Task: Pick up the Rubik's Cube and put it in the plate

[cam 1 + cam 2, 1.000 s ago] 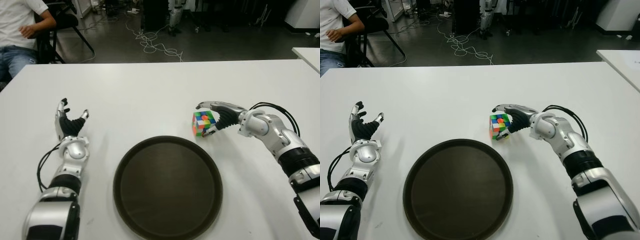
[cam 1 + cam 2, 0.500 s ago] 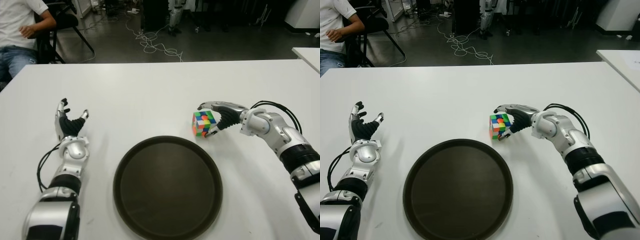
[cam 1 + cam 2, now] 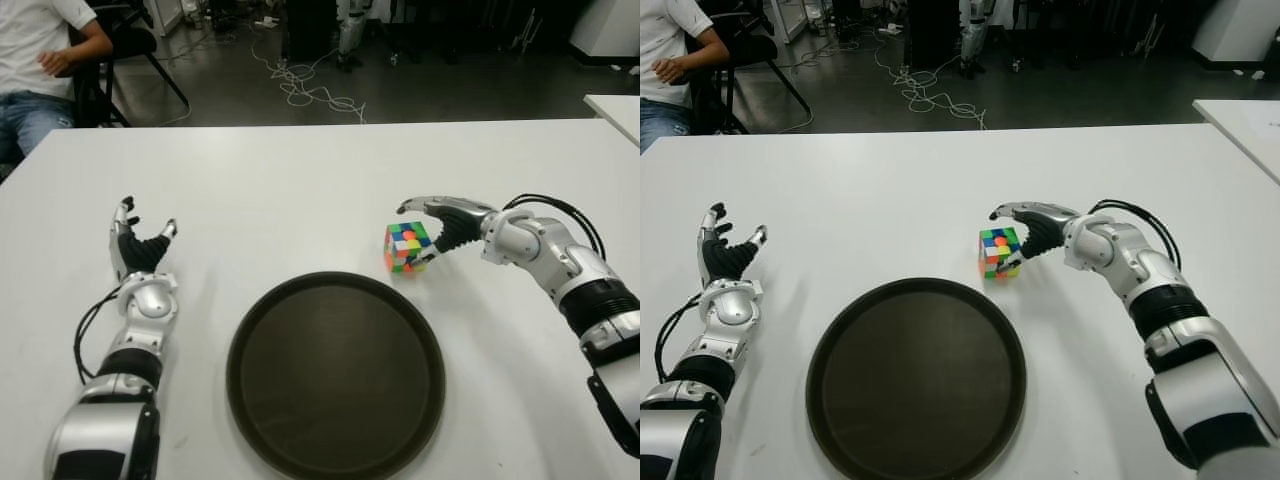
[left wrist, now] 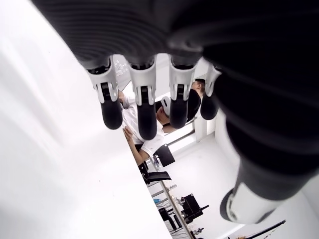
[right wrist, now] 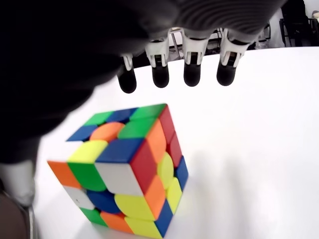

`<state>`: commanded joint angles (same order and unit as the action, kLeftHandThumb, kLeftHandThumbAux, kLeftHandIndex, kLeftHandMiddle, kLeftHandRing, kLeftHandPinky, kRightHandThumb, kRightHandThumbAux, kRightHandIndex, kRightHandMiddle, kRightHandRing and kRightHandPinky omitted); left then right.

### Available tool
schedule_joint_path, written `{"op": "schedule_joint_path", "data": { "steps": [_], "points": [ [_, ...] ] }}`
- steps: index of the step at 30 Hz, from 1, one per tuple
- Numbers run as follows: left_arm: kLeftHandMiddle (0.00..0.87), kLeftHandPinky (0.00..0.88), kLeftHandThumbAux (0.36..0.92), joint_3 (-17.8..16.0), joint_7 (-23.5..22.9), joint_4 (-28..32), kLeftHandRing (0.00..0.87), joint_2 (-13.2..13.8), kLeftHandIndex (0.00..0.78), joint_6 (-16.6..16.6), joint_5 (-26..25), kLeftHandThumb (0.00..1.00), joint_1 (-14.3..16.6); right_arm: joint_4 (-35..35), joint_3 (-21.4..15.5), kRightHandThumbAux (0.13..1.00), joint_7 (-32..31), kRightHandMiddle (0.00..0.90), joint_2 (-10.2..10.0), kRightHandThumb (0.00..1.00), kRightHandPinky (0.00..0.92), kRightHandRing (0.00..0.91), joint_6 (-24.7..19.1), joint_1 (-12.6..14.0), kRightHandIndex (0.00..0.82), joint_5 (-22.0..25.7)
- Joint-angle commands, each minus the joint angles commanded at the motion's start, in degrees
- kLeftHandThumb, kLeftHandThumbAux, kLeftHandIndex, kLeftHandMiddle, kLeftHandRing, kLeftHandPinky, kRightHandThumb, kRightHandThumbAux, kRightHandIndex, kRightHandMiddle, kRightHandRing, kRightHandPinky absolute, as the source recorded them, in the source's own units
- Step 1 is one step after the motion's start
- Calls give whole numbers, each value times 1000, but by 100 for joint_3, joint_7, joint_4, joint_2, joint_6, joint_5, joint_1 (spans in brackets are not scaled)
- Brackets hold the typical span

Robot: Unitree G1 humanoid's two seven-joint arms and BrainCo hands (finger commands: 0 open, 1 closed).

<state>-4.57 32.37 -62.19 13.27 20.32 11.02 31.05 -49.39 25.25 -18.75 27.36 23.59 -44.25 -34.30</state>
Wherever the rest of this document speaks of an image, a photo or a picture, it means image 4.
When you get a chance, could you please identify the person in white shirt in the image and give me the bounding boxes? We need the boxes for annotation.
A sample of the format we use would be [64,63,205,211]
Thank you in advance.
[118,89,172,161]

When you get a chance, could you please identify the person in black t-shirt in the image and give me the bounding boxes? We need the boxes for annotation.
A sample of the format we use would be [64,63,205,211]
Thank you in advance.
[188,78,206,120]

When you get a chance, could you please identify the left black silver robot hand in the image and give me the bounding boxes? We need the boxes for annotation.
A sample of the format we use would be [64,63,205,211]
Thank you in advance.
[29,0,319,224]

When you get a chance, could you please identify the black tripod stand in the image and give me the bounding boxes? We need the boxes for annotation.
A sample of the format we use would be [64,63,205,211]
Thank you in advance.
[245,219,286,239]

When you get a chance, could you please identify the white VR headset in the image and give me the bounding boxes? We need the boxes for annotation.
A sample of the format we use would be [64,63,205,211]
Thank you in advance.
[160,96,172,117]

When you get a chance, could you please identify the aluminium bench frame rail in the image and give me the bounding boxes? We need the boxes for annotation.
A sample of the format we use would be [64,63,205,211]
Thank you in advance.
[159,180,194,236]

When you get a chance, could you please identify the black boxy lab device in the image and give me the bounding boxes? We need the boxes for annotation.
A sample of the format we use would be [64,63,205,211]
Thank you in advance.
[180,193,209,217]

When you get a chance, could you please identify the black boxes under bench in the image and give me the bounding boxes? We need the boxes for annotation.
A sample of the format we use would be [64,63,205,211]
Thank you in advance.
[159,208,182,230]

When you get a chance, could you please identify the black computer monitor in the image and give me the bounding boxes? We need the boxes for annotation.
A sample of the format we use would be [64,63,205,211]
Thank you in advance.
[157,145,175,167]

